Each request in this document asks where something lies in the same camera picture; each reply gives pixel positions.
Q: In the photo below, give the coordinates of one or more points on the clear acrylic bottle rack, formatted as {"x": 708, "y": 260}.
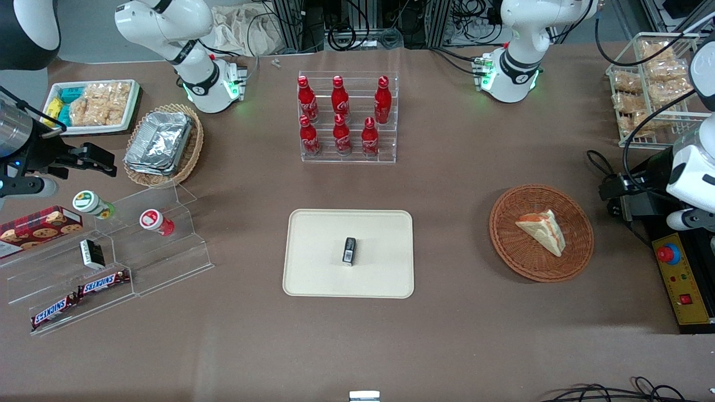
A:
{"x": 357, "y": 84}

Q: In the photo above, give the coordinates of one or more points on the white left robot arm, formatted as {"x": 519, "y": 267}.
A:
{"x": 519, "y": 67}

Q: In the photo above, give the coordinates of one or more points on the clear acrylic stepped shelf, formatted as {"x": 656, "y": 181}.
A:
{"x": 167, "y": 262}

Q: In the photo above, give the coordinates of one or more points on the beige plastic tray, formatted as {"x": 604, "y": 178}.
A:
{"x": 318, "y": 262}

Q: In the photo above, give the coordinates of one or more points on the red cup with white lid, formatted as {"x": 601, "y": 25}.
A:
{"x": 153, "y": 220}

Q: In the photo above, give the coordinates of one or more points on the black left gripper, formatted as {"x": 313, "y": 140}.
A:
{"x": 652, "y": 177}

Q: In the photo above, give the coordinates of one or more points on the yellow snack packet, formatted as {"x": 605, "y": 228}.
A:
{"x": 53, "y": 109}

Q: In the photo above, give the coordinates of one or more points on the fried snack bag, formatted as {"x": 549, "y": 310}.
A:
{"x": 637, "y": 120}
{"x": 662, "y": 50}
{"x": 627, "y": 82}
{"x": 667, "y": 72}

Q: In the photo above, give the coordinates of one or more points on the aluminium frame rack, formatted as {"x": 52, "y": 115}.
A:
{"x": 290, "y": 22}

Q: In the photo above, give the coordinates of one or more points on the Snickers chocolate bar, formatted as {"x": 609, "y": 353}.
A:
{"x": 54, "y": 311}
{"x": 103, "y": 283}

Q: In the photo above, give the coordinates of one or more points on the oval tan wicker basket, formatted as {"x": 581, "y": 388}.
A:
{"x": 192, "y": 145}

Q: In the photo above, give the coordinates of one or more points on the round brown wicker basket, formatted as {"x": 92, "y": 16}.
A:
{"x": 514, "y": 245}

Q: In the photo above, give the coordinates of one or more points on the beige cloth bag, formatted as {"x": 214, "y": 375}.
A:
{"x": 246, "y": 30}

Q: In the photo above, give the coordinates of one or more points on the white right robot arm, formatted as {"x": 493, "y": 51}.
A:
{"x": 195, "y": 72}

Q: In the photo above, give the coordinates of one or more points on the triangle sandwich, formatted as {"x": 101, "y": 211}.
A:
{"x": 543, "y": 231}

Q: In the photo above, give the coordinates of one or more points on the yellow emergency stop control box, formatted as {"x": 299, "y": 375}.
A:
{"x": 690, "y": 279}

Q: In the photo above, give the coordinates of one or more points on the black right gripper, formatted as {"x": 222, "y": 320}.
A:
{"x": 40, "y": 152}

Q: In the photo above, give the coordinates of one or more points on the red cola bottle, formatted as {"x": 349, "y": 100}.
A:
{"x": 382, "y": 103}
{"x": 342, "y": 138}
{"x": 309, "y": 139}
{"x": 370, "y": 140}
{"x": 339, "y": 100}
{"x": 306, "y": 100}

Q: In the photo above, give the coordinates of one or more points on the red cookie box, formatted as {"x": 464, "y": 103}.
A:
{"x": 39, "y": 226}

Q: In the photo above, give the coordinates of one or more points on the aluminium foil container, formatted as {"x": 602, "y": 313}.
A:
{"x": 159, "y": 142}

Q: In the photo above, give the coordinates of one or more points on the teal snack packet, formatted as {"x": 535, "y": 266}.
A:
{"x": 65, "y": 114}
{"x": 71, "y": 94}

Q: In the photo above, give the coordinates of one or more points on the clear rice cracker bag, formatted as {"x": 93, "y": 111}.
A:
{"x": 103, "y": 103}

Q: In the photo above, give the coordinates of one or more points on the green cup with flower lid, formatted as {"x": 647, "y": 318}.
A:
{"x": 89, "y": 202}

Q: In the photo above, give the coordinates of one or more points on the white rectangular snack tray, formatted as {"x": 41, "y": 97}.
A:
{"x": 133, "y": 106}

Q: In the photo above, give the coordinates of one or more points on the black and white small box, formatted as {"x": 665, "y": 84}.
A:
{"x": 92, "y": 254}

